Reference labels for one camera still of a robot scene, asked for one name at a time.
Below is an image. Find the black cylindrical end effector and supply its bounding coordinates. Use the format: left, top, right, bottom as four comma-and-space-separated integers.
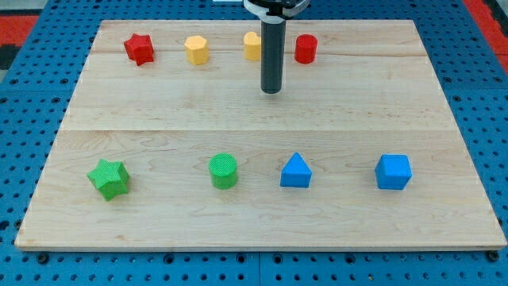
260, 17, 286, 94

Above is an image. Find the blue triangle block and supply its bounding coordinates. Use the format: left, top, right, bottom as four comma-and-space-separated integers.
279, 153, 313, 188

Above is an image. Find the red star block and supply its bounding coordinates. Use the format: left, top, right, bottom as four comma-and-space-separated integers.
124, 33, 154, 66

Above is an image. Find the green cylinder block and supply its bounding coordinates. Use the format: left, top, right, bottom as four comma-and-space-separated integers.
209, 153, 238, 190

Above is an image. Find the yellow heart block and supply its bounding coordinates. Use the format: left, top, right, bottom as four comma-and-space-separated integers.
243, 32, 261, 61

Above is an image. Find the yellow hexagon block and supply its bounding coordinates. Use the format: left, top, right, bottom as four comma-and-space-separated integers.
184, 35, 210, 65

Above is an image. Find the red cylinder block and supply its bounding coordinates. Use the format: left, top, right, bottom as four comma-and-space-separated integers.
294, 34, 318, 64

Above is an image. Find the green star block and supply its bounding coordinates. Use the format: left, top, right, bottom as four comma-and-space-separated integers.
87, 159, 130, 201

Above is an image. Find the blue cube block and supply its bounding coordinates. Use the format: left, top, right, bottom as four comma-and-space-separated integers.
375, 154, 413, 191

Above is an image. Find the wooden board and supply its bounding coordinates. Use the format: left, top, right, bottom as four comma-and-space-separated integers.
15, 20, 506, 252

